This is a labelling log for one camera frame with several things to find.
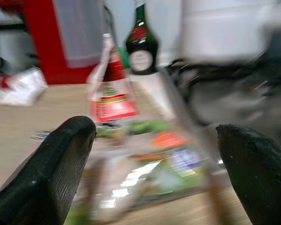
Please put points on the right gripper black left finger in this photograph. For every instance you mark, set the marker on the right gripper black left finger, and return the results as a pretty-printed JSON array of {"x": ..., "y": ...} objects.
[{"x": 37, "y": 182}]

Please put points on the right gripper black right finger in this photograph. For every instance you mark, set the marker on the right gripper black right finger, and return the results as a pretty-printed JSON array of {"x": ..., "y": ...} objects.
[{"x": 260, "y": 178}]

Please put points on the dark green glass bottle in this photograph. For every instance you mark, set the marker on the dark green glass bottle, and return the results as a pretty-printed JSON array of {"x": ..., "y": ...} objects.
[{"x": 140, "y": 47}]

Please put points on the white plastic bag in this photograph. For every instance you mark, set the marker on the white plastic bag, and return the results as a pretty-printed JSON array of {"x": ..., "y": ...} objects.
[{"x": 23, "y": 89}]

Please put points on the green salad bag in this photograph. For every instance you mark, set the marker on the green salad bag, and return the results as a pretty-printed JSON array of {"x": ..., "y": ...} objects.
[{"x": 154, "y": 168}]

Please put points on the clear bottle red label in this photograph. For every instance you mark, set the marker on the clear bottle red label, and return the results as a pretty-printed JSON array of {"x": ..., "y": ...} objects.
[{"x": 112, "y": 107}]

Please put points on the red box white panel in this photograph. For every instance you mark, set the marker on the red box white panel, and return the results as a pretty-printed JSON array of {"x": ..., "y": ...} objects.
[{"x": 49, "y": 58}]

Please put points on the white appliance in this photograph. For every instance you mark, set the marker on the white appliance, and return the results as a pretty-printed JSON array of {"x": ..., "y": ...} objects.
[{"x": 224, "y": 30}]

